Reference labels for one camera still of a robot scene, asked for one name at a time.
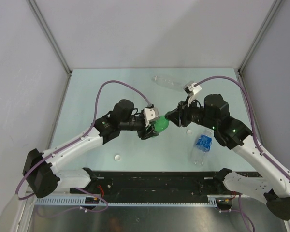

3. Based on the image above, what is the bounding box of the purple cable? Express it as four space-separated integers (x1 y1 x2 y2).
195 75 290 191
15 80 153 200

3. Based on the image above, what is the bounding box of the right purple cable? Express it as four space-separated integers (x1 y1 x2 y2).
195 75 290 191

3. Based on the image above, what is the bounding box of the clear bottle with blue label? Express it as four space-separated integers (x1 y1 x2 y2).
189 129 213 166

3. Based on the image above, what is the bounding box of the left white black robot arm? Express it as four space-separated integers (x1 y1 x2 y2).
23 99 160 198

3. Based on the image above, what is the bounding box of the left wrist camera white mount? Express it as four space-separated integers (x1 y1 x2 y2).
143 104 160 127

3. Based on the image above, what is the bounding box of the left aluminium frame post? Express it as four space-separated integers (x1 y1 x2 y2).
26 0 72 75

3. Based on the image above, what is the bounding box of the white bottle cap front left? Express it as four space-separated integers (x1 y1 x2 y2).
114 154 121 161

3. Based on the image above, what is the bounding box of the aluminium frame post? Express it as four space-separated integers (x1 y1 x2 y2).
237 0 285 73
26 0 72 75

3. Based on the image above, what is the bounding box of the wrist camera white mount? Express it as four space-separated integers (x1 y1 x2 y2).
143 104 160 127
183 81 202 107

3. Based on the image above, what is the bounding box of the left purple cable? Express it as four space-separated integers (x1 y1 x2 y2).
15 80 153 200

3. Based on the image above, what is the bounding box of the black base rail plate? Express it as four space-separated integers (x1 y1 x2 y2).
84 171 236 200

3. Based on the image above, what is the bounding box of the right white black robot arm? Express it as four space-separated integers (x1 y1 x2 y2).
165 94 290 221

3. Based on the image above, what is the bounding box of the grey slotted cable duct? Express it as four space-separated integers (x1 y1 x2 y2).
35 195 217 207

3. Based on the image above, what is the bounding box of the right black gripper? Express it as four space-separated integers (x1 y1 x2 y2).
165 96 215 130

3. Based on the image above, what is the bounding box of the right aluminium frame post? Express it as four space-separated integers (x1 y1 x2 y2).
237 0 285 73

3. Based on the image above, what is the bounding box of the clear unlabelled plastic bottle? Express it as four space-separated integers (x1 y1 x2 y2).
151 74 185 92

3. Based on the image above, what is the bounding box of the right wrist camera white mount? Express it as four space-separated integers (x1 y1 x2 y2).
183 81 202 107

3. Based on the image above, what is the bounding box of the green plastic bottle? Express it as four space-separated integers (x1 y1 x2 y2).
153 115 169 133

